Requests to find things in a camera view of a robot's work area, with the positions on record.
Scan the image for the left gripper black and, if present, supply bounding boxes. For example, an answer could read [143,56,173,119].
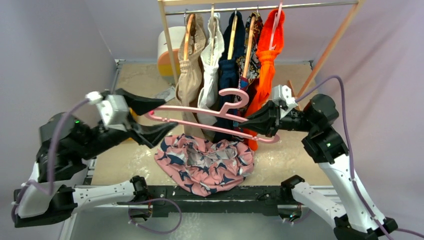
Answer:
[80,88,181,159]

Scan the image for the pink plastic hanger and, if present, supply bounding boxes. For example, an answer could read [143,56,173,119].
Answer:
[268,0,283,50]
[144,87,281,144]

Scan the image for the pink shark print shorts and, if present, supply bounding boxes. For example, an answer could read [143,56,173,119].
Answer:
[154,133,255,197]

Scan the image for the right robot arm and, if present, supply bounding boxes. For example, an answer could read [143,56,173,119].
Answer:
[241,94,398,240]

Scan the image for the patterned shorts on hanger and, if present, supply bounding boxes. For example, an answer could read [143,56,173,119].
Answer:
[231,11,264,133]

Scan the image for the white shorts on hanger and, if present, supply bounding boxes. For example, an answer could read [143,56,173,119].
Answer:
[197,13,225,110]

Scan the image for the navy shorts on hanger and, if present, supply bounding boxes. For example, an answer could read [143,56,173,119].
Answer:
[212,11,246,143]

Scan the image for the orange shorts on hanger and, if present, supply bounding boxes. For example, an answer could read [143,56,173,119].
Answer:
[243,8,286,152]

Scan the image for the beige shorts on hanger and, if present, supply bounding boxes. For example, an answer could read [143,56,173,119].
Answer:
[175,13,208,138]

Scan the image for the orange hanger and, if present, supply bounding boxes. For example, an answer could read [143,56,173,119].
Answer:
[183,13,195,61]

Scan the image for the yellow plastic bin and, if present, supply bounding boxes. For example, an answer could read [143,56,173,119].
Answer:
[127,108,138,143]

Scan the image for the printed flat package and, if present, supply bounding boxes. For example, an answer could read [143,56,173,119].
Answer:
[157,86,176,102]

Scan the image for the round drawer cabinet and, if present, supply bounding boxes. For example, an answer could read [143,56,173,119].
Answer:
[157,26,185,84]

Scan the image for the wooden clothes rack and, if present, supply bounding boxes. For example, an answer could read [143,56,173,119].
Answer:
[157,0,367,100]

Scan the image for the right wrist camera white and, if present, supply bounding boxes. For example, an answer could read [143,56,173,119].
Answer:
[271,84,298,118]

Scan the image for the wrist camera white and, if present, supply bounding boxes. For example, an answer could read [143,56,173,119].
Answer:
[271,84,298,118]
[85,91,130,132]

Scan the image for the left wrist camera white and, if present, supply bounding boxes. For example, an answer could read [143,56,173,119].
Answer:
[85,91,130,132]

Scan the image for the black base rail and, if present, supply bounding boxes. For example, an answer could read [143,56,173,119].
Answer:
[129,185,304,218]

